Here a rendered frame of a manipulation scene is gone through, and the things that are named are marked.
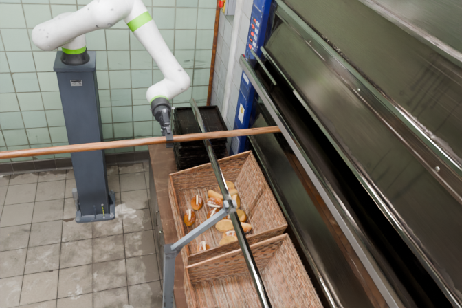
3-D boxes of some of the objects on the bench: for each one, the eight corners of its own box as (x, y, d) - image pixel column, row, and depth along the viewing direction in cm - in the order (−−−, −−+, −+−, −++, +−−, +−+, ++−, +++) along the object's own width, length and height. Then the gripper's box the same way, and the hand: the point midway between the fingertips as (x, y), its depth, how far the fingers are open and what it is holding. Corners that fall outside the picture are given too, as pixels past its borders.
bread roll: (234, 218, 205) (234, 218, 200) (235, 230, 204) (235, 231, 199) (215, 220, 205) (214, 220, 200) (216, 232, 204) (216, 233, 199)
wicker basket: (245, 182, 235) (251, 148, 219) (278, 260, 193) (290, 225, 177) (166, 192, 221) (168, 156, 204) (185, 278, 179) (188, 242, 163)
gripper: (170, 97, 174) (179, 128, 156) (169, 124, 184) (178, 157, 166) (153, 97, 172) (161, 129, 154) (153, 126, 181) (161, 159, 164)
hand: (168, 139), depth 163 cm, fingers closed on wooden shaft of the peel, 3 cm apart
